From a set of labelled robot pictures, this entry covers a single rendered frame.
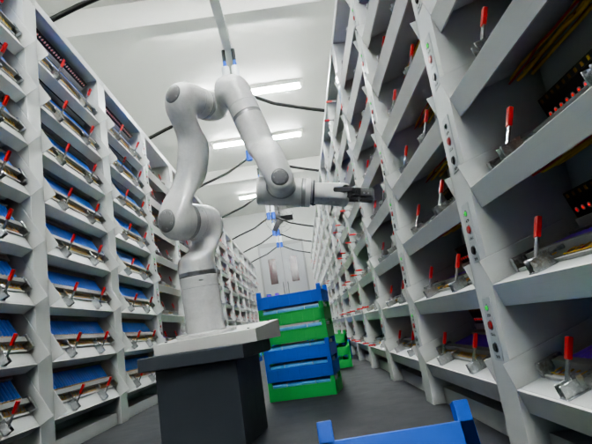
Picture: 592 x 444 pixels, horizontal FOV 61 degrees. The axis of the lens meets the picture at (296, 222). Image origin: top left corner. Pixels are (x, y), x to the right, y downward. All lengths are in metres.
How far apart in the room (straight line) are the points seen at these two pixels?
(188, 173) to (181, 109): 0.20
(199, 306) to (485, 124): 0.96
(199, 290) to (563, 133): 1.14
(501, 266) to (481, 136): 0.27
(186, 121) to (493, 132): 0.92
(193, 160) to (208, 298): 0.43
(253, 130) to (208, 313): 0.57
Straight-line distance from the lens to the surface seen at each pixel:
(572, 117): 0.73
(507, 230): 1.06
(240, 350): 1.44
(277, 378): 2.30
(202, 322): 1.58
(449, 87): 1.12
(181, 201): 1.58
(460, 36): 1.19
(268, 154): 1.37
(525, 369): 1.05
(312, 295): 2.25
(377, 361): 3.10
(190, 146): 1.63
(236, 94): 1.54
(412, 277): 1.71
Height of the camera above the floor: 0.30
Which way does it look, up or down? 12 degrees up
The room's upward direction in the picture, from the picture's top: 9 degrees counter-clockwise
